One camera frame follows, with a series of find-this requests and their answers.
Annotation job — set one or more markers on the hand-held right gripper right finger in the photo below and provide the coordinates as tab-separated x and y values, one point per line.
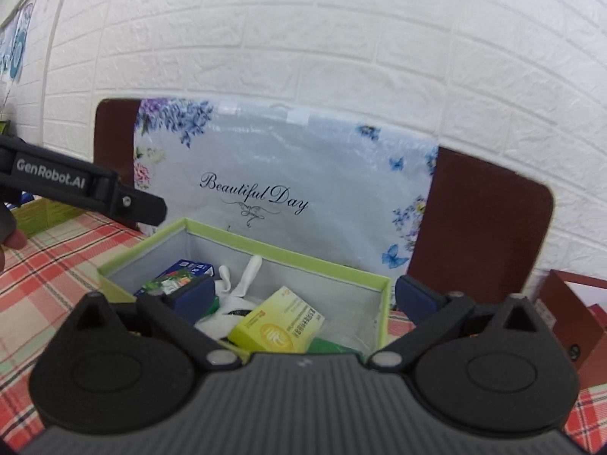
416	299

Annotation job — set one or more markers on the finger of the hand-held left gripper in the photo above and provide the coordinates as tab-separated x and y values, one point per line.
142	208

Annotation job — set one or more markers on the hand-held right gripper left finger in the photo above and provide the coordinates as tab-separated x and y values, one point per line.
194	296

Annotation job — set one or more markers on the blue packet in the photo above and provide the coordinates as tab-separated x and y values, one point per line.
170	275

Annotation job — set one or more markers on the white glove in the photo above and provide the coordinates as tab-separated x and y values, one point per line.
242	289

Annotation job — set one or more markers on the light green cardboard box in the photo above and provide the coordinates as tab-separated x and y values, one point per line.
360	294

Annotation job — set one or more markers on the yellow-green box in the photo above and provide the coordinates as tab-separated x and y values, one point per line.
275	327

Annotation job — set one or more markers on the person's left hand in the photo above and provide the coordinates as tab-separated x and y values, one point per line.
14	239

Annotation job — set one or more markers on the green cardboard tray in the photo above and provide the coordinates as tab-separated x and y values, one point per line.
45	213

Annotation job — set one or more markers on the red plaid bed sheet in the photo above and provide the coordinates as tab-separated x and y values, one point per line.
42	275

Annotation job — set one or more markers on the brown wooden headboard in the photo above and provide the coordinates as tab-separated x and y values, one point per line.
483	218

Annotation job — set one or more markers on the brown cardboard box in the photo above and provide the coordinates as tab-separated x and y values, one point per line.
569	313

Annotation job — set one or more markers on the floral plastic bag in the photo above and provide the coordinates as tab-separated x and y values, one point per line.
294	161

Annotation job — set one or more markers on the wall poster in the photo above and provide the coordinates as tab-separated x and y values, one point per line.
16	47

